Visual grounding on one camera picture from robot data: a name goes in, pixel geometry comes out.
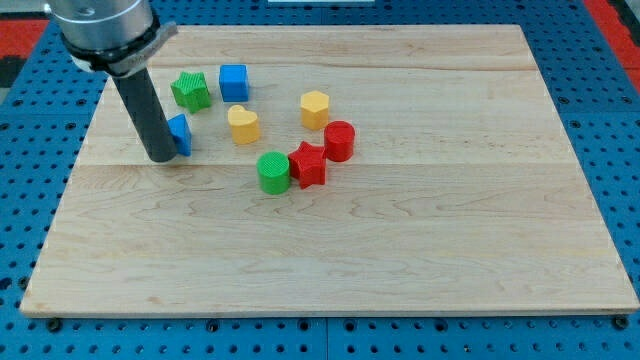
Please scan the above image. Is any red cylinder block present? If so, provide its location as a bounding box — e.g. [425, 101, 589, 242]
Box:
[324, 120, 356, 162]

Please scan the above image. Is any green cylinder block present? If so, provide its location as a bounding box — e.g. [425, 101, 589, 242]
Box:
[256, 151, 290, 195]

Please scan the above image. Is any blue triangle block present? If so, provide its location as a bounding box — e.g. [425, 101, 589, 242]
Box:
[168, 114, 192, 157]

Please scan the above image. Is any yellow heart block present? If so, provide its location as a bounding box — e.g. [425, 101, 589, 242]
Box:
[227, 105, 261, 145]

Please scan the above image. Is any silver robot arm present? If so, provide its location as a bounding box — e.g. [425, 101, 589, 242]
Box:
[45, 0, 178, 78]

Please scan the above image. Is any wooden board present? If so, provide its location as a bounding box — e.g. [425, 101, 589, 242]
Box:
[20, 25, 639, 318]

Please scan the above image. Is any black cylindrical pointer rod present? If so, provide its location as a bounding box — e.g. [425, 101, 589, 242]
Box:
[114, 68, 178, 163]

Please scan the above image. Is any red star block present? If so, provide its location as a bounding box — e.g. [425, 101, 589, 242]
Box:
[288, 141, 326, 189]

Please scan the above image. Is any green star block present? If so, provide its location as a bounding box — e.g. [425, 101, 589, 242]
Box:
[170, 72, 211, 114]

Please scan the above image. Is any yellow hexagon block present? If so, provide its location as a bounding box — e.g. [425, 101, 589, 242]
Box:
[300, 90, 330, 130]

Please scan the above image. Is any blue cube block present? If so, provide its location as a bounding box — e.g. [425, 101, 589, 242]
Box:
[219, 64, 249, 102]

